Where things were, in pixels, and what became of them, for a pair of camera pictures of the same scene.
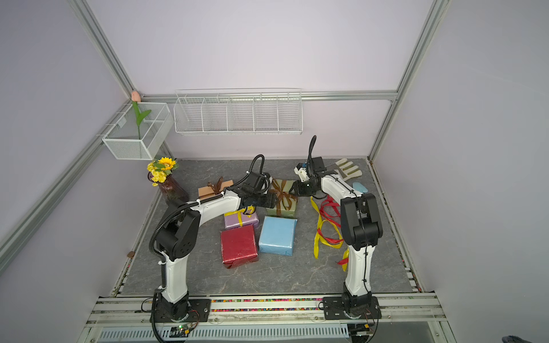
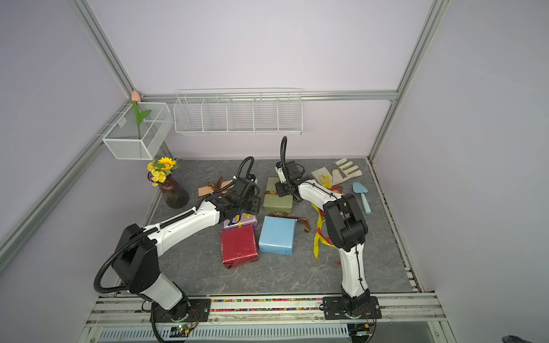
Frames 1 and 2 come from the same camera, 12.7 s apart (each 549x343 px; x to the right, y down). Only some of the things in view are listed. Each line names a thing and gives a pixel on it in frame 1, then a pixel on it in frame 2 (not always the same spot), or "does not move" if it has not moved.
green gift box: [285, 204] does not move
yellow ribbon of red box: [328, 234] does not move
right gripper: [297, 191] → [280, 191]
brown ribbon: [282, 196] → [284, 214]
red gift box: [239, 246] does not move
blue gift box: [278, 236] does not move
